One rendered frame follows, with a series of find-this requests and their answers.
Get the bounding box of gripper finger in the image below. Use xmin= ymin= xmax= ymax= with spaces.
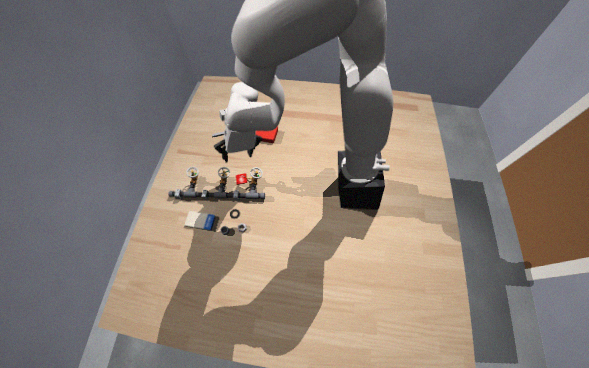
xmin=247 ymin=135 xmax=263 ymax=158
xmin=214 ymin=139 xmax=228 ymax=163

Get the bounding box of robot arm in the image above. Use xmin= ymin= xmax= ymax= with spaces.
xmin=220 ymin=0 xmax=393 ymax=184

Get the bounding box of red flat block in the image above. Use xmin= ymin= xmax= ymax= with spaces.
xmin=256 ymin=127 xmax=278 ymax=144

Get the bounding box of grey pipe manifold with three valves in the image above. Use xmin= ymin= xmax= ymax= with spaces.
xmin=168 ymin=167 xmax=265 ymax=201

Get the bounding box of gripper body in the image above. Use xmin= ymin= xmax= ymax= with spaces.
xmin=223 ymin=127 xmax=256 ymax=153

